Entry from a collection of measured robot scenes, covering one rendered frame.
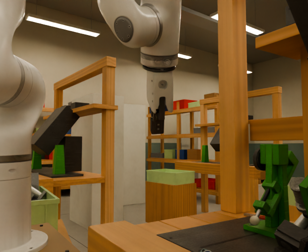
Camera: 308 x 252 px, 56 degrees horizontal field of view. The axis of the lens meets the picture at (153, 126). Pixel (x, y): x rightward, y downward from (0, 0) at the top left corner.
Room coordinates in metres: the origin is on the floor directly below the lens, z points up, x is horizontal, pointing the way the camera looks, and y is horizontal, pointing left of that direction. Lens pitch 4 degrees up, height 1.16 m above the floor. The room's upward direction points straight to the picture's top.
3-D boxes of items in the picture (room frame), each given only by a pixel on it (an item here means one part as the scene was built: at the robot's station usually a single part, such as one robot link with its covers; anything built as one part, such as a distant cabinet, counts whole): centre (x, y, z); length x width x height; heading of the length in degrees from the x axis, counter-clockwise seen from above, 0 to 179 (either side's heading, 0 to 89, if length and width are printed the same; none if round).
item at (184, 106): (6.99, -0.72, 1.13); 2.48 x 0.54 x 2.27; 37
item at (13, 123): (0.67, 0.33, 1.25); 0.19 x 0.12 x 0.24; 176
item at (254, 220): (0.88, -0.31, 0.96); 0.06 x 0.03 x 0.06; 123
